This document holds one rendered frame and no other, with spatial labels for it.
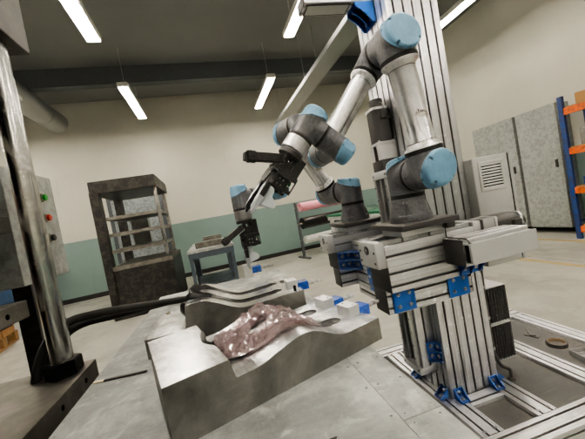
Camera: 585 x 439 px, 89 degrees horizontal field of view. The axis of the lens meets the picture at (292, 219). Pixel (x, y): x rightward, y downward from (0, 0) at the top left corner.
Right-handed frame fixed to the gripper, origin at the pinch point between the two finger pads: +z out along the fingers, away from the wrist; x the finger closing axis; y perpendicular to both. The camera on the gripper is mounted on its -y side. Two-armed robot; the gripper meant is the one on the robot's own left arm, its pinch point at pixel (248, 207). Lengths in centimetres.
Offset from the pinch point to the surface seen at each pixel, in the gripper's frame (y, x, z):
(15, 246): -50, 39, 48
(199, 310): 6.4, 10.7, 33.7
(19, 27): -84, 39, -12
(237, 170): 59, 675, -121
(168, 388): -1.2, -30.9, 35.3
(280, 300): 26.7, 7.8, 19.0
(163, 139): -120, 695, -84
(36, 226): -46, 28, 37
